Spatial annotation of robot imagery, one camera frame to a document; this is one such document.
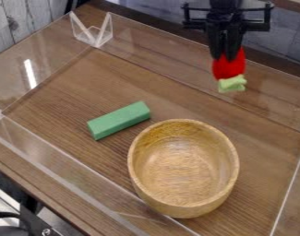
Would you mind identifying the black cable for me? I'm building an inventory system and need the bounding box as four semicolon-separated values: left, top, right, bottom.
0;211;22;221

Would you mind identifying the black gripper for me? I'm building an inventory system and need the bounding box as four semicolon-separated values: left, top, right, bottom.
180;1;274;61

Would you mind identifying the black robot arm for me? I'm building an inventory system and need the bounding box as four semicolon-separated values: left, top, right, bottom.
182;0;274;61

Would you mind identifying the clear acrylic enclosure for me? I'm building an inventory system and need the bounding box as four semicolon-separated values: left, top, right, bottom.
0;7;300;236

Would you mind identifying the black mount bracket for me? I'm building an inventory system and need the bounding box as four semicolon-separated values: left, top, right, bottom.
18;206;63;236

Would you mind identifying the green foam block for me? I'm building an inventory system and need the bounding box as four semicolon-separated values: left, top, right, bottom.
87;101;150;140

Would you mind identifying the wooden bowl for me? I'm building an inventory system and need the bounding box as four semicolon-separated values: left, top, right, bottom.
127;119;239;218

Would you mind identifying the red plush strawberry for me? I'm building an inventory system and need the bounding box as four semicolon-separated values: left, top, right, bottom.
211;48;246;93

